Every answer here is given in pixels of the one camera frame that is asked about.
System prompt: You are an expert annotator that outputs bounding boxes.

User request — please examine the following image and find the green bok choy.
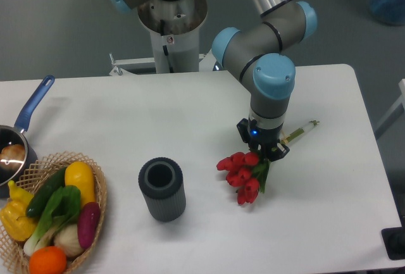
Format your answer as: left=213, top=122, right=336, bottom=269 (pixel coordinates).
left=23, top=185, right=81, bottom=256

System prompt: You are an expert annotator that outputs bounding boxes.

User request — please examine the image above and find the purple sweet potato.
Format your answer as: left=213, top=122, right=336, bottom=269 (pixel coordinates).
left=77, top=202, right=101, bottom=249

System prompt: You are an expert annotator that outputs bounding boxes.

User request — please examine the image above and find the dark grey ribbed vase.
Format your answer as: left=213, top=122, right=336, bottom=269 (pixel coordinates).
left=138, top=157, right=187, bottom=222

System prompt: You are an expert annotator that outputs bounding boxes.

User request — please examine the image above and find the blue handled saucepan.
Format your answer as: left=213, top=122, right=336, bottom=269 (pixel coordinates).
left=1, top=75, right=55, bottom=199

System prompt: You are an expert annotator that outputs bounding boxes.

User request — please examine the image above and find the yellow bell pepper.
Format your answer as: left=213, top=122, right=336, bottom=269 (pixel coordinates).
left=1, top=180, right=38, bottom=242

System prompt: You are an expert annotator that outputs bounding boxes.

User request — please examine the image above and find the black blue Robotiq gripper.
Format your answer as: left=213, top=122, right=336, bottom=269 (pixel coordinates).
left=237, top=118, right=290, bottom=161

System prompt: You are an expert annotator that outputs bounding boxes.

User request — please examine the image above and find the black device at edge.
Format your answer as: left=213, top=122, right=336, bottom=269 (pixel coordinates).
left=381, top=227, right=404, bottom=260

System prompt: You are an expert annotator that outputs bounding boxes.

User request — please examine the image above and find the white metal base frame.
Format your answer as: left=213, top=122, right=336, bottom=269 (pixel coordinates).
left=109, top=51, right=223, bottom=76

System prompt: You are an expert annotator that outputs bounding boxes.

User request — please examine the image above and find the orange fruit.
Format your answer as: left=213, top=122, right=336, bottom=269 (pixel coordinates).
left=28, top=246, right=67, bottom=274

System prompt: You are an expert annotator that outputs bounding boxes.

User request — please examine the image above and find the dark green cucumber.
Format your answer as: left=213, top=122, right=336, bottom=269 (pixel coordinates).
left=26, top=166, right=67, bottom=218

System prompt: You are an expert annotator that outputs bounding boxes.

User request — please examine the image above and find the brown bread roll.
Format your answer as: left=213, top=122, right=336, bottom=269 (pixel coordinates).
left=1, top=144, right=26, bottom=171

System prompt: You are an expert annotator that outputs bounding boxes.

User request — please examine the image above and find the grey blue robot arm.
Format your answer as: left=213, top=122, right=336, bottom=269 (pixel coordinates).
left=110, top=0, right=318, bottom=161

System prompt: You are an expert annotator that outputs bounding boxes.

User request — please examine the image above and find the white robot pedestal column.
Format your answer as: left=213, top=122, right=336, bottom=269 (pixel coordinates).
left=137, top=0, right=208, bottom=73

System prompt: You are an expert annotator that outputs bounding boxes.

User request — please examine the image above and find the yellow squash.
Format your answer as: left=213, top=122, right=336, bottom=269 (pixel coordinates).
left=65, top=161, right=96, bottom=208

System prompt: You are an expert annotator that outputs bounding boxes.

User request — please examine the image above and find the beige garlic bulb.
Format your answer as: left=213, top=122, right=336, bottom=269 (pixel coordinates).
left=54, top=223, right=84, bottom=258

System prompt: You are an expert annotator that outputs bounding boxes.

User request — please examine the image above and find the white furniture leg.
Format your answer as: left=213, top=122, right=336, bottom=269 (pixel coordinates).
left=374, top=79, right=404, bottom=140

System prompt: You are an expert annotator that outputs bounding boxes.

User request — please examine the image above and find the red tulip bouquet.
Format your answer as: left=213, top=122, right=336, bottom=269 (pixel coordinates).
left=216, top=120, right=320, bottom=206

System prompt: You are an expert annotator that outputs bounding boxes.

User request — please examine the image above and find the woven wicker basket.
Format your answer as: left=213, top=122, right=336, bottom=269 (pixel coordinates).
left=0, top=151, right=108, bottom=274

